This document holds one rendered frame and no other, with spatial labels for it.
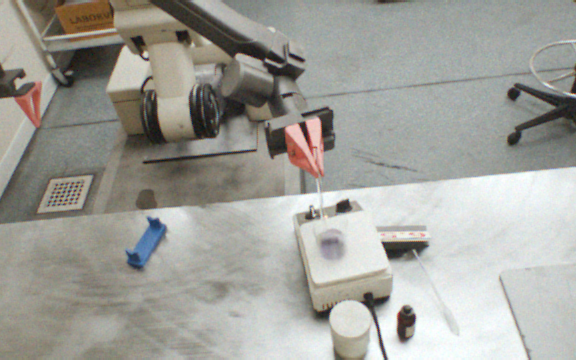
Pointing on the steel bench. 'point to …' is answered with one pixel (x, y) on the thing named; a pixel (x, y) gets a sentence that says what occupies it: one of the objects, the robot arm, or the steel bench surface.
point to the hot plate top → (373, 255)
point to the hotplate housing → (324, 298)
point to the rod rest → (146, 242)
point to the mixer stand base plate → (560, 309)
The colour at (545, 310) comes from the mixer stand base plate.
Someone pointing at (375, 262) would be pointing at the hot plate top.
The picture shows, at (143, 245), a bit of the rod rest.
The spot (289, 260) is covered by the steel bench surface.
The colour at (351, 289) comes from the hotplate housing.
